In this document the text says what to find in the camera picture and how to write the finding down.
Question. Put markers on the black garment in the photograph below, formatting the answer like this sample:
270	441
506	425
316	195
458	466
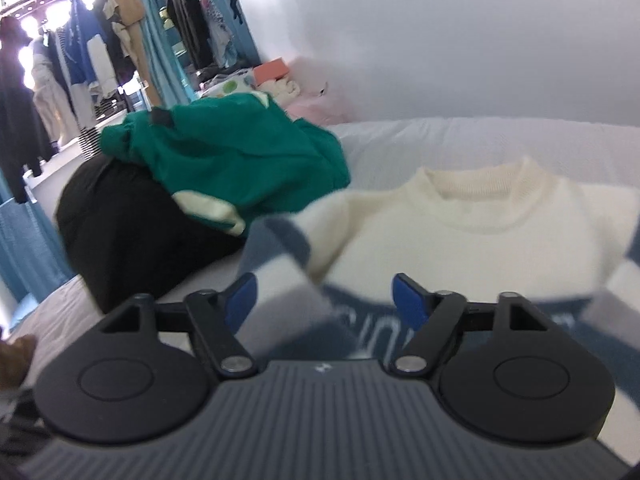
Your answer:
130	240

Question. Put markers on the polka dot cloth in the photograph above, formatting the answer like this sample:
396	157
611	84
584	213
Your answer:
231	87

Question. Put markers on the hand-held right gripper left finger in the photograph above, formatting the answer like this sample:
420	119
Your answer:
242	301

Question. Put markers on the striped cloth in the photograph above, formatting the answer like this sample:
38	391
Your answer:
89	144

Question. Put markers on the orange box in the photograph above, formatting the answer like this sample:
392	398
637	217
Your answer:
271	69

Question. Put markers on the blue curtain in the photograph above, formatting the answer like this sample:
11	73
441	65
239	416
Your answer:
162	55
30	245

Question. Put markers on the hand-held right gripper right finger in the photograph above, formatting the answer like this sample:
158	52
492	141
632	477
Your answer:
407	301

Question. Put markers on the crumpled cream cloth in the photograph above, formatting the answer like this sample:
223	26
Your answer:
282	91

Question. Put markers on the person's left hand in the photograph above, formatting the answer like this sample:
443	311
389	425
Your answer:
15	362

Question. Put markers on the green garment with cream trim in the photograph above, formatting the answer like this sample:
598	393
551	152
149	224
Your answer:
235	155

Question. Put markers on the row of hanging clothes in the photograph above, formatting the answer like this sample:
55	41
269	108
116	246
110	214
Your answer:
75	55

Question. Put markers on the cream and grey-blue sweater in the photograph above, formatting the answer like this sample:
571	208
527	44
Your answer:
475	245

